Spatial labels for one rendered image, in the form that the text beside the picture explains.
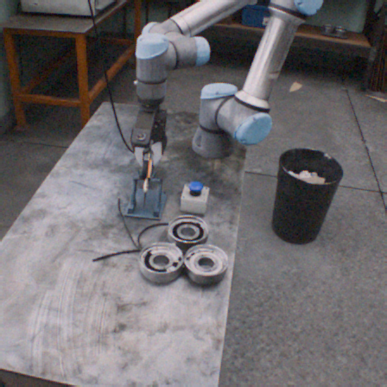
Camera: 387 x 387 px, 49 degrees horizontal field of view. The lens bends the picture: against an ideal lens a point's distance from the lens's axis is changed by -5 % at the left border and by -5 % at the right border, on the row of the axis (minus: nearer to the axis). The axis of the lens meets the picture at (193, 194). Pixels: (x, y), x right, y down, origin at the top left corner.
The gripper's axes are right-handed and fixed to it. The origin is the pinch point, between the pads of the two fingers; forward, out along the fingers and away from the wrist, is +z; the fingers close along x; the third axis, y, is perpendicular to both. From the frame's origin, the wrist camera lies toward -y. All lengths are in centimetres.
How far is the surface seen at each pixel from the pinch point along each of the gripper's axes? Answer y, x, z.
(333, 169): 97, -80, 53
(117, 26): 384, 108, 74
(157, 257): -25.0, -7.0, 9.8
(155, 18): 382, 66, 61
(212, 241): -14.5, -19.9, 11.8
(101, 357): -53, 0, 12
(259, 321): 23, -46, 92
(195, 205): -3.9, -14.1, 8.8
